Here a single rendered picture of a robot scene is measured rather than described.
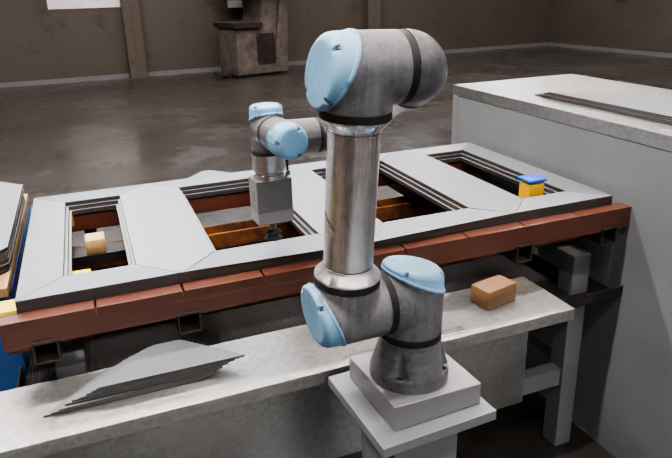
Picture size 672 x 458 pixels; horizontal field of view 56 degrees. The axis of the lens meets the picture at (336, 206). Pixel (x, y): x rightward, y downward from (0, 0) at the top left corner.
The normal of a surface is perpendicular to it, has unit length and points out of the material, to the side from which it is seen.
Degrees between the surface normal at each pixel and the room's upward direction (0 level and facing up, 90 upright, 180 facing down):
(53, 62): 90
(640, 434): 90
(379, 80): 95
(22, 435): 0
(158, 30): 90
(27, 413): 0
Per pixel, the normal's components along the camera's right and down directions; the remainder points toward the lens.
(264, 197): 0.40, 0.29
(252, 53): 0.59, 0.25
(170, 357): -0.03, -0.95
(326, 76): -0.91, -0.01
